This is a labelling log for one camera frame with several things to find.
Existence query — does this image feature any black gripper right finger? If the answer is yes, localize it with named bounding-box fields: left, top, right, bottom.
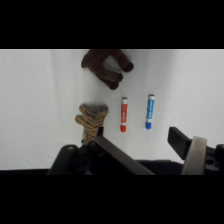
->
left=166, top=126, right=208, bottom=176

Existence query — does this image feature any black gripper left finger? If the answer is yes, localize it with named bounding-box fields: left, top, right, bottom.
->
left=81, top=126, right=156, bottom=176

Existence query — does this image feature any striped tiger plush toy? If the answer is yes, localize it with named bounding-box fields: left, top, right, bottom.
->
left=74, top=103, right=110, bottom=144

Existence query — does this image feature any red marker pen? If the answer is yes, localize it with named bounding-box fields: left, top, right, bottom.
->
left=119, top=96, right=129, bottom=133

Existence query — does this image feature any blue marker pen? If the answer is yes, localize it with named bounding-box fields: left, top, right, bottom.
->
left=144, top=94, right=156, bottom=131

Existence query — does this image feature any brown plush toy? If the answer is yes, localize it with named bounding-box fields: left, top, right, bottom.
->
left=80, top=49, right=135, bottom=91

